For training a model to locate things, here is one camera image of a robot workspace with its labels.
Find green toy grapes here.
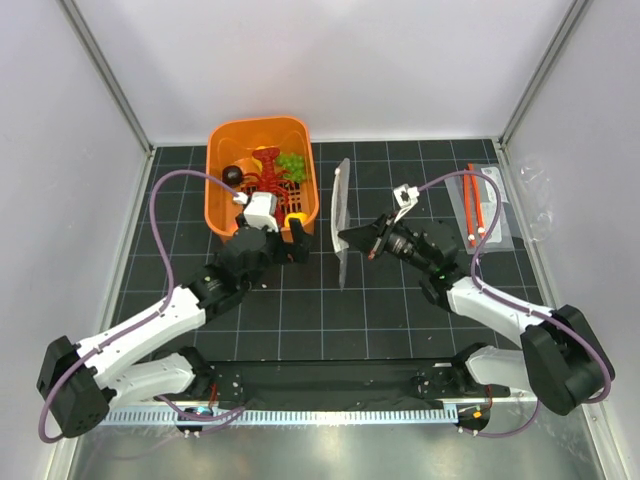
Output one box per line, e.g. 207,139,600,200
276,152,307,184

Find purple cable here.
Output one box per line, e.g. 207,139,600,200
37,170,251,444
417,170,617,438

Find spare zip bags orange zippers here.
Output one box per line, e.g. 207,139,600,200
445,163,514,254

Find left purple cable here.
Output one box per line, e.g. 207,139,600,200
37,170,251,444

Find orange plastic basket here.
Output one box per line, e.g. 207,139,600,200
203,116,320,247

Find black grid mat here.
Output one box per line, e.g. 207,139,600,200
91,139,574,364

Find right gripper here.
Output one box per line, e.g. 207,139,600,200
339,208,434,273

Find dark plum toy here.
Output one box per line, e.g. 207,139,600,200
222,165,244,187

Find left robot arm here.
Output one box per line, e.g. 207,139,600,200
36,219,313,443

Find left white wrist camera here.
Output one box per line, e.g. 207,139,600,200
243,191,279,232

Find slotted cable duct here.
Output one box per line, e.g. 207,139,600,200
101,404,458,428

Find clear dotted zip bag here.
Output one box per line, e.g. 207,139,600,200
330,158,351,290

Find red toy lobster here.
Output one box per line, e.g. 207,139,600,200
245,147,295,209

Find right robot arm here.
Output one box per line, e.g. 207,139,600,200
337,215,615,416

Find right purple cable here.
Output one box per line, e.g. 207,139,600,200
417,170,617,438

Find yellow toy lemon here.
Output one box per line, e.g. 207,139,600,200
284,212,308,228

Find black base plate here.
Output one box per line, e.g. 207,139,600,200
152,357,512,412

